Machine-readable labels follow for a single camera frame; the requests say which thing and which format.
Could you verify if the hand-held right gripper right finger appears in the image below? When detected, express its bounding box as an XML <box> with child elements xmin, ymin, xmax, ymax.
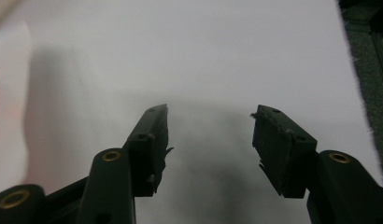
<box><xmin>249</xmin><ymin>104</ymin><xmax>319</xmax><ymax>200</ymax></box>

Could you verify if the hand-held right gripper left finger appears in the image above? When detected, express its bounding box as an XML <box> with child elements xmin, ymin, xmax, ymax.
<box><xmin>121</xmin><ymin>104</ymin><xmax>175</xmax><ymax>198</ymax></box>

